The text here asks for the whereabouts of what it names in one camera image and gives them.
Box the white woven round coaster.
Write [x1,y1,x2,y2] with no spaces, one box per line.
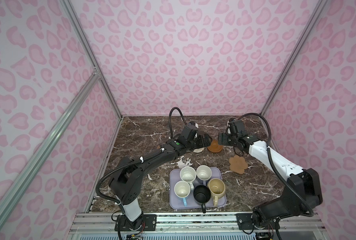
[193,148,205,154]

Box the brown wooden round coaster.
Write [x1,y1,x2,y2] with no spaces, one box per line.
[207,140,223,153]

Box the cork paw shaped coaster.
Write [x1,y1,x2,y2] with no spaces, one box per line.
[229,155,248,175]

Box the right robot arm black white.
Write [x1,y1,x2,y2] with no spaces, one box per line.
[218,133,323,228]

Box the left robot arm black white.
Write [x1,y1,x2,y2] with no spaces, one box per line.
[95,133,213,223]

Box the beige yellow mug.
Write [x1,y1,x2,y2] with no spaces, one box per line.
[207,178,226,207]

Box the lavender serving tray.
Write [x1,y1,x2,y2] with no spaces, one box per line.
[170,167,227,213]

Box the black mug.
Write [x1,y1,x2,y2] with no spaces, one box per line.
[193,185,211,214]

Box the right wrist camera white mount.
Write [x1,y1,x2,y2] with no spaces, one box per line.
[226,118,247,135]

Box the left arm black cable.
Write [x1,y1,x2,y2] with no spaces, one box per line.
[168,106,188,139]

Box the white mug blue handle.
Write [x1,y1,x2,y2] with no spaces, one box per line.
[174,181,191,207]

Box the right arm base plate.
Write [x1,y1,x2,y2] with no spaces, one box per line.
[236,213,275,232]

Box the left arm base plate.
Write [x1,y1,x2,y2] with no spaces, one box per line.
[115,214,157,232]

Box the aluminium mounting rail front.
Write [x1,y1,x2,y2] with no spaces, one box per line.
[67,212,329,240]

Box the aluminium frame diagonal bar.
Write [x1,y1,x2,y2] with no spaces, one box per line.
[0,73,101,230]

